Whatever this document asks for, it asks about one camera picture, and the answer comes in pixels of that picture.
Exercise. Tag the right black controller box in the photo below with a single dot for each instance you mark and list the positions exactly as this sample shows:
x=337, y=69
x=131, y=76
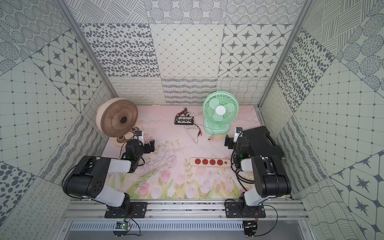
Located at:
x=250, y=228

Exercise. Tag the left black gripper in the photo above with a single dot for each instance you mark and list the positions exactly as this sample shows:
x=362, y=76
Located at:
x=148, y=146

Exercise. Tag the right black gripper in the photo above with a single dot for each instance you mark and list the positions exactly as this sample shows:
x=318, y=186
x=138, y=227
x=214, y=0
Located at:
x=230, y=141

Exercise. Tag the black charging board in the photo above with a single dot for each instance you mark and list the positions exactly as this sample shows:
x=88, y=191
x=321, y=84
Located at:
x=182, y=120

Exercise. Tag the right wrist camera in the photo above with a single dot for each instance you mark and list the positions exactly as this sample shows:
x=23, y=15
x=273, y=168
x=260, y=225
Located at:
x=238, y=133

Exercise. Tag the pink brown desk fan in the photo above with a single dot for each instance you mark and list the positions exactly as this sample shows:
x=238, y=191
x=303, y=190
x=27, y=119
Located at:
x=118, y=119

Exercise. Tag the cream red power strip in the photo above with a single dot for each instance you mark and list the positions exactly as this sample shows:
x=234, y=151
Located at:
x=209, y=162

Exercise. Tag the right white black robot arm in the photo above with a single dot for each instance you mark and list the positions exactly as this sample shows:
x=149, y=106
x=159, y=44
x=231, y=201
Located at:
x=262, y=177

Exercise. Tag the left green circuit board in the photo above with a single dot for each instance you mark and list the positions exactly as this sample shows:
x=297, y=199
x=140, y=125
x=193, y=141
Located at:
x=122, y=228

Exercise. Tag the aluminium mounting rail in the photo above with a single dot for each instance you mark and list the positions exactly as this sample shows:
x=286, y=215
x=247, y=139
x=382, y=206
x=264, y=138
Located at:
x=281, y=209

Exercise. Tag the green desk fan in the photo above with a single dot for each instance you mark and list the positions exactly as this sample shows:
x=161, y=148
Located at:
x=219, y=109

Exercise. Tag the red black banana leads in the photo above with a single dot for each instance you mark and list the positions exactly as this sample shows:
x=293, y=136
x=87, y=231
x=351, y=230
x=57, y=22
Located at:
x=200, y=133

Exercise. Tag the black plastic case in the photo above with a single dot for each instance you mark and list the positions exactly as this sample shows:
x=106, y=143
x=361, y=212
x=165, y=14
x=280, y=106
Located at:
x=261, y=143

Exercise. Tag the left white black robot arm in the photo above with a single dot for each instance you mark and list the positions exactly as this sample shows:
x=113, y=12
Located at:
x=87, y=180

